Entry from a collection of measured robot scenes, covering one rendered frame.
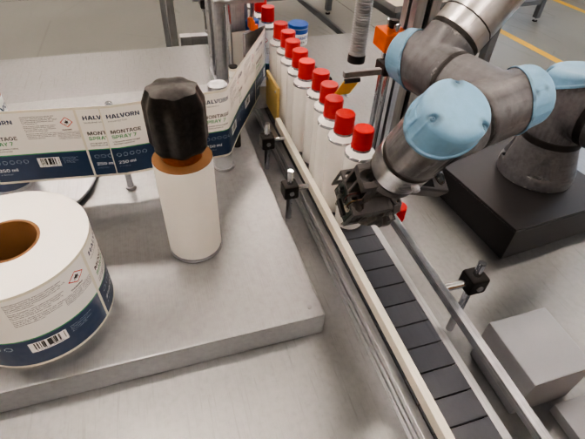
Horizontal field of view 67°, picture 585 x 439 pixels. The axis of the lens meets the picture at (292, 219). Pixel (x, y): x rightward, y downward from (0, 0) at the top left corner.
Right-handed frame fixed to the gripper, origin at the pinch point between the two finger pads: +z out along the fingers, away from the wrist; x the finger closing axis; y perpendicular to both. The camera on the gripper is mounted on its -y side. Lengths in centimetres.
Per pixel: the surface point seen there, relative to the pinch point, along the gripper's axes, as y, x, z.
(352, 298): 6.0, 13.7, -0.7
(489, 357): -3.3, 25.5, -17.9
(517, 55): -265, -161, 201
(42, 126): 50, -26, 4
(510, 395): -2.9, 29.7, -20.0
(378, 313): 5.1, 17.0, -7.4
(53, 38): 103, -255, 254
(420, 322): -2.0, 19.9, -5.2
